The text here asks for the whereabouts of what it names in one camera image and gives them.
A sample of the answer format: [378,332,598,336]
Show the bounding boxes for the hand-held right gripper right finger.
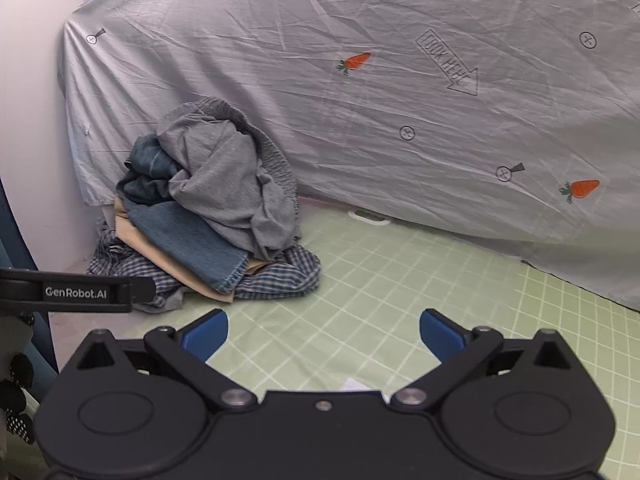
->
[390,309,577,413]

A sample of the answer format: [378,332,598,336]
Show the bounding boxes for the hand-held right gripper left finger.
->
[75,309,259,412]

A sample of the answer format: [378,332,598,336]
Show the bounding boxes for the grey pants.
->
[156,97,302,262]

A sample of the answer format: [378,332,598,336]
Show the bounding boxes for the beige garment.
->
[112,195,282,305]

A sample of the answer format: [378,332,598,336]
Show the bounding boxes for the blue checked shirt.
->
[87,219,322,314]

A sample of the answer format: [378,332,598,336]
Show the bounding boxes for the blue denim jeans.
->
[122,132,249,297]

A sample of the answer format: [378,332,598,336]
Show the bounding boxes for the white paper scrap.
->
[339,378,391,404]

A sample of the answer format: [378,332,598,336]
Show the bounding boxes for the green checked bed sheet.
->
[47,195,640,480]

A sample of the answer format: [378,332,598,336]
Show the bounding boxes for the black white polka-dot cloth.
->
[0,312,37,447]

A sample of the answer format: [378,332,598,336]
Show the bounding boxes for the white plastic tag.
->
[348,208,392,226]

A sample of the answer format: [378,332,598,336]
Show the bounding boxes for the grey carrot-print sheet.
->
[62,0,640,312]

